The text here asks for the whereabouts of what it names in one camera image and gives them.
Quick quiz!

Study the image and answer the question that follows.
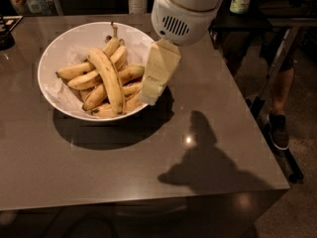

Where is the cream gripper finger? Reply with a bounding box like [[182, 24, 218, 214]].
[[140, 39, 181, 105]]

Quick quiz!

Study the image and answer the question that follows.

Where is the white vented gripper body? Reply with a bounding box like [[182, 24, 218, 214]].
[[152, 0, 219, 46]]

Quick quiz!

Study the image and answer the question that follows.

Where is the long yellow top banana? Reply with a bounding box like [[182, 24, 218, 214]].
[[87, 48, 126, 114]]

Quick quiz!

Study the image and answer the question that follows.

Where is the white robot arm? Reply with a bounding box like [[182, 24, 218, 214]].
[[140, 0, 223, 105]]

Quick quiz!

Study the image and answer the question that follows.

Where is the right banana with dark stem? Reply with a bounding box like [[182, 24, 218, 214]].
[[125, 93, 144, 113]]

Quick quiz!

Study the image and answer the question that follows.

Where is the upper banana with long stem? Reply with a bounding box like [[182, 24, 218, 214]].
[[102, 22, 120, 57]]

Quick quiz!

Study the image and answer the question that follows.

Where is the lower left short banana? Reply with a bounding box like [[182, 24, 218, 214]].
[[82, 84, 107, 111]]

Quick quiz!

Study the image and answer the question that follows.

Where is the bottom spotted banana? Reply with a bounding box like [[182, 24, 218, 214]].
[[90, 103, 117, 119]]

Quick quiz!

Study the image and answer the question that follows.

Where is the yellow banana at left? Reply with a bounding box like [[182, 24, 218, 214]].
[[55, 61, 95, 80]]

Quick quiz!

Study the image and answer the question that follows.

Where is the white ceramic bowl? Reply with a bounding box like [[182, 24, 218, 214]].
[[38, 22, 154, 122]]

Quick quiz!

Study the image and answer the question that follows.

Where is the black side table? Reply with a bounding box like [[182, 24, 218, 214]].
[[209, 1, 272, 50]]

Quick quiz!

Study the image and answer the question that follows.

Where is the black object at left edge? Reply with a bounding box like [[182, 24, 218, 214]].
[[0, 15, 23, 51]]

